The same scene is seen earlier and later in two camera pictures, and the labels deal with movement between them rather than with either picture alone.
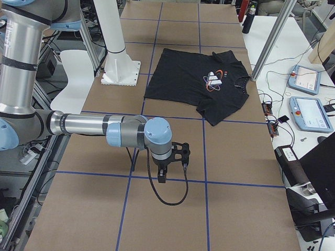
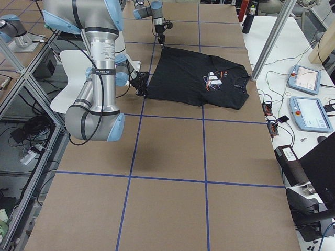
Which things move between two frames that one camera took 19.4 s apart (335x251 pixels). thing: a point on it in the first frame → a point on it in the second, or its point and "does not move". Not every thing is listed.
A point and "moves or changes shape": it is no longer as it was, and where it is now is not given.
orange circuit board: x=267 y=109 does not move
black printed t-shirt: x=209 y=81 moves or changes shape
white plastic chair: x=80 y=77 does not move
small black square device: x=283 y=119 does not move
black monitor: x=319 y=165 does not move
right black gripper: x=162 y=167 → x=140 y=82
